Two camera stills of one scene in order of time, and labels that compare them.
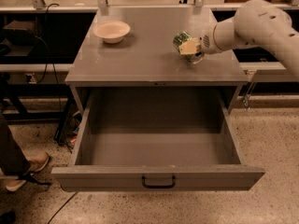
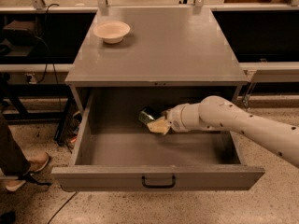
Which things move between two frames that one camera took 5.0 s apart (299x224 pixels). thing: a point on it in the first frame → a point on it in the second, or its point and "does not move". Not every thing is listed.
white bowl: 112,32 does not move
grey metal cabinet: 134,48 does not move
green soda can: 180,37 → 146,116
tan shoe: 34,166 does not move
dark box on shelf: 20,33 does not move
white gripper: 206,43 → 175,118
